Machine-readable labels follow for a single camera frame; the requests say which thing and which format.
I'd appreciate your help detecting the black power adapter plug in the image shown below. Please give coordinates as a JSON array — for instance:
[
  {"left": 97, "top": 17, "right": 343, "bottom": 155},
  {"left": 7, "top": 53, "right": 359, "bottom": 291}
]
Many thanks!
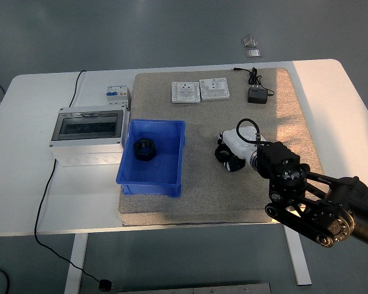
[{"left": 247, "top": 87, "right": 268, "bottom": 104}]

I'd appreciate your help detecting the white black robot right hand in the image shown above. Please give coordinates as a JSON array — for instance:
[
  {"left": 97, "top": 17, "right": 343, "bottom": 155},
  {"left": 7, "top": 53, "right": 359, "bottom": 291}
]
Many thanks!
[{"left": 214, "top": 126, "right": 267, "bottom": 172}]

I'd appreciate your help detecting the grey metal plate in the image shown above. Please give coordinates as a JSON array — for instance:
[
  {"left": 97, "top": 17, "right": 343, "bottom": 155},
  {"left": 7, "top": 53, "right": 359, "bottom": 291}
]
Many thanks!
[{"left": 116, "top": 282, "right": 272, "bottom": 294}]

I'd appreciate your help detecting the white table leg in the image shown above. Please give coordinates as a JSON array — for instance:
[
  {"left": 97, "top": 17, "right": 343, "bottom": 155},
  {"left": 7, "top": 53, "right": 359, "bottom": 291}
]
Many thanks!
[
  {"left": 283, "top": 225, "right": 313, "bottom": 286},
  {"left": 63, "top": 234, "right": 89, "bottom": 294}
]

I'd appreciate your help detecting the black adapter cord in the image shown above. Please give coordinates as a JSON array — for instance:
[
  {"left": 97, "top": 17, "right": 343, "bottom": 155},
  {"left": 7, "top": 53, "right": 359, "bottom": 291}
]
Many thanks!
[{"left": 232, "top": 67, "right": 275, "bottom": 96}]

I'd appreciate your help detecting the white flat socket panel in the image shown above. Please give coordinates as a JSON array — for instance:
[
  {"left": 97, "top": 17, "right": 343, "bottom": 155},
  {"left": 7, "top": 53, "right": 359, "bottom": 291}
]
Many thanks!
[{"left": 171, "top": 81, "right": 201, "bottom": 104}]

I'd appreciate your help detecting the blue plastic box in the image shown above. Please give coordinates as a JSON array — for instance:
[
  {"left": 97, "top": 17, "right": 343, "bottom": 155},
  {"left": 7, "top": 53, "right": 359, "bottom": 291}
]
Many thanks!
[{"left": 115, "top": 119, "right": 186, "bottom": 197}]

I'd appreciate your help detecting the white socket panel raised block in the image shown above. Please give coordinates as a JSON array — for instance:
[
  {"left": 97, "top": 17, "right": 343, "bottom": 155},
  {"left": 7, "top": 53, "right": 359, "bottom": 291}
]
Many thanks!
[{"left": 199, "top": 77, "right": 231, "bottom": 101}]

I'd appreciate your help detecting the grey-brown mat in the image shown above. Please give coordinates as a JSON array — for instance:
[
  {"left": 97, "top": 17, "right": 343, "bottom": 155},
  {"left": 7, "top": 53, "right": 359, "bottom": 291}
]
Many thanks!
[{"left": 118, "top": 67, "right": 329, "bottom": 227}]

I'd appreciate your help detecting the white blue circuit breaker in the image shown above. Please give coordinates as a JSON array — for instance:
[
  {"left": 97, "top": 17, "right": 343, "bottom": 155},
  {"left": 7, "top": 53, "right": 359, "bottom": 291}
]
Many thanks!
[{"left": 104, "top": 85, "right": 132, "bottom": 111}]

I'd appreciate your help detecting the grey distribution box clear lid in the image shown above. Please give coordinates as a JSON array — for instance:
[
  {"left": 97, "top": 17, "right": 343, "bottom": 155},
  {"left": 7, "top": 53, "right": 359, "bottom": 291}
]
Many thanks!
[{"left": 49, "top": 105, "right": 131, "bottom": 167}]

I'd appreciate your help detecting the open metal floor socket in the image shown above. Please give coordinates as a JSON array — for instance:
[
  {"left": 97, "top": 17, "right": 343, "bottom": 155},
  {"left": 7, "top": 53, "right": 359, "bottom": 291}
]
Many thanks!
[{"left": 240, "top": 35, "right": 259, "bottom": 48}]

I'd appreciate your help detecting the black hex nut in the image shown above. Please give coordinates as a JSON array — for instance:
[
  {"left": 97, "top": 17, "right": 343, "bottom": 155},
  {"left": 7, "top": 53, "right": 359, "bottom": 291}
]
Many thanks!
[
  {"left": 215, "top": 146, "right": 234, "bottom": 164},
  {"left": 132, "top": 138, "right": 158, "bottom": 161}
]

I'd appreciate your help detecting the closed metal floor socket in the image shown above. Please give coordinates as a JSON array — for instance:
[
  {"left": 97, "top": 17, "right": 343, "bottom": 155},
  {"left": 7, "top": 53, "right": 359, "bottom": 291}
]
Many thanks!
[{"left": 243, "top": 48, "right": 264, "bottom": 59}]

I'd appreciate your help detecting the long black power cable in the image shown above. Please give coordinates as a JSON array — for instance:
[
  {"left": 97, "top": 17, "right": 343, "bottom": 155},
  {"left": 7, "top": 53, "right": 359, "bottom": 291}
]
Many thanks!
[{"left": 34, "top": 70, "right": 101, "bottom": 284}]

